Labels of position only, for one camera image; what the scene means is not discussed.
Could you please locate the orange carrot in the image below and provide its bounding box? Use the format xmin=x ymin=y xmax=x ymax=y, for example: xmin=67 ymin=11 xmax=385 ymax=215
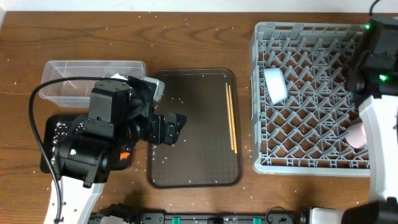
xmin=120 ymin=152 xmax=130 ymax=160

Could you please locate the wooden chopstick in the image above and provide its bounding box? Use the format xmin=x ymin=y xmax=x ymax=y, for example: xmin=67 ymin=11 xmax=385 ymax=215
xmin=225 ymin=83 xmax=234 ymax=151
xmin=228 ymin=85 xmax=238 ymax=154

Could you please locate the white tissue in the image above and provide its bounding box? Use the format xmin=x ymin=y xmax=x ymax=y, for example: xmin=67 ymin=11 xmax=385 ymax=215
xmin=111 ymin=73 xmax=127 ymax=80

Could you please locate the pile of white rice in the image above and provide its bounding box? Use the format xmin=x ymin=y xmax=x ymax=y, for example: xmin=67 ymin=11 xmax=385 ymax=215
xmin=50 ymin=121 xmax=84 ymax=165

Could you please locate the light blue rice bowl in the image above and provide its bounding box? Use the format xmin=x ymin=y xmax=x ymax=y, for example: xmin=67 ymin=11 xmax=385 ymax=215
xmin=264 ymin=68 xmax=288 ymax=104

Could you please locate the pink plastic cup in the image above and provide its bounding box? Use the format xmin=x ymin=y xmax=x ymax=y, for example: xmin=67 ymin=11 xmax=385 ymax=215
xmin=346 ymin=122 xmax=367 ymax=149

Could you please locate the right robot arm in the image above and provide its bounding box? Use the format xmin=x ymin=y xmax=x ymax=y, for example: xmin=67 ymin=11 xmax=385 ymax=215
xmin=301 ymin=15 xmax=397 ymax=223

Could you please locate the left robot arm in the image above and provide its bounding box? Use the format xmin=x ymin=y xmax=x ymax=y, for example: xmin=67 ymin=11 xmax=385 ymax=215
xmin=29 ymin=77 xmax=187 ymax=223

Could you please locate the clear plastic waste bin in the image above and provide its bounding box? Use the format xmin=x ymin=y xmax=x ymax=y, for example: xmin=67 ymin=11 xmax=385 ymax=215
xmin=39 ymin=60 xmax=146 ymax=108

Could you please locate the grey dishwasher rack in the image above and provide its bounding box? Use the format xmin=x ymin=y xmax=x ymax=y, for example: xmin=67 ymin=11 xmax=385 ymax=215
xmin=250 ymin=22 xmax=370 ymax=177

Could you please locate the brown serving tray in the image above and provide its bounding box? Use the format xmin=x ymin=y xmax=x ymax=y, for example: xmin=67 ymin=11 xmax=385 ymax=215
xmin=147 ymin=68 xmax=243 ymax=189

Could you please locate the black rectangular tray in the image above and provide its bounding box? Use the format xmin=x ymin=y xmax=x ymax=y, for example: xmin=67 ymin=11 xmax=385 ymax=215
xmin=44 ymin=114 xmax=135 ymax=170

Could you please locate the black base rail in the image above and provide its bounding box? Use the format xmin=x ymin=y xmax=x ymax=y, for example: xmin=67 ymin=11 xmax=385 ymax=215
xmin=88 ymin=203 xmax=312 ymax=224

